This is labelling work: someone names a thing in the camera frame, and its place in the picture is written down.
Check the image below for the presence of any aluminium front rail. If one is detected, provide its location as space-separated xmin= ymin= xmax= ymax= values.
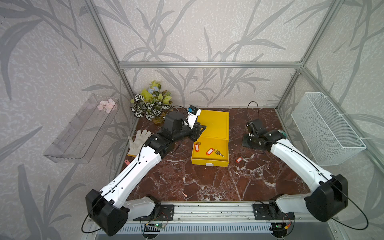
xmin=86 ymin=200 xmax=331 ymax=224

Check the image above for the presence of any circuit board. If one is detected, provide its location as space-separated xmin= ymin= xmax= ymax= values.
xmin=270 ymin=223 xmax=292 ymax=235
xmin=144 ymin=222 xmax=168 ymax=232

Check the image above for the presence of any pink artificial flower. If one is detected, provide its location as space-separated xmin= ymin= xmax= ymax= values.
xmin=97 ymin=99 xmax=116 ymax=113

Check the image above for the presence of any clear acrylic wall shelf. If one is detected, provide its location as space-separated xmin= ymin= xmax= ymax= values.
xmin=43 ymin=94 xmax=120 ymax=164

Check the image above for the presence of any yellow drawer cabinet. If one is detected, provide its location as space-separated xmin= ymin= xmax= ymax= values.
xmin=198 ymin=110 xmax=230 ymax=140

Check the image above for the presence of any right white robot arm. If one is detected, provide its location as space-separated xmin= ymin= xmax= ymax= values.
xmin=242 ymin=119 xmax=352 ymax=223

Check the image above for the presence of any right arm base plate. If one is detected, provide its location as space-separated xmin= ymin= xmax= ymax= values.
xmin=253 ymin=201 xmax=296 ymax=223

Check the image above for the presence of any left circuit board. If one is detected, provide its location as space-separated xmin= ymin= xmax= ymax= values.
xmin=144 ymin=222 xmax=168 ymax=232

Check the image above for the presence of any yellow top drawer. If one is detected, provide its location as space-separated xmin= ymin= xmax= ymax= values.
xmin=191 ymin=137 xmax=229 ymax=167

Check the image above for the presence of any artificial potted plant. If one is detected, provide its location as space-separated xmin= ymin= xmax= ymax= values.
xmin=131 ymin=81 xmax=173 ymax=126

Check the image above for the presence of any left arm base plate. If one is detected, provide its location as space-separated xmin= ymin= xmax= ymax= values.
xmin=133 ymin=204 xmax=175 ymax=222

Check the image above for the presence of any white wire mesh basket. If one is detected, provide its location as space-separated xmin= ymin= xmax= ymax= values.
xmin=292 ymin=92 xmax=367 ymax=166

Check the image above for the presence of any right circuit board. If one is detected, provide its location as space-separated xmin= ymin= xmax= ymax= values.
xmin=270 ymin=223 xmax=292 ymax=235

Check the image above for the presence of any white work glove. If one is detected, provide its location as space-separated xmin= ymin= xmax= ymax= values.
xmin=127 ymin=130 xmax=152 ymax=157

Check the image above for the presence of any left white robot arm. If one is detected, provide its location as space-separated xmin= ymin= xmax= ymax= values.
xmin=85 ymin=106 xmax=207 ymax=237

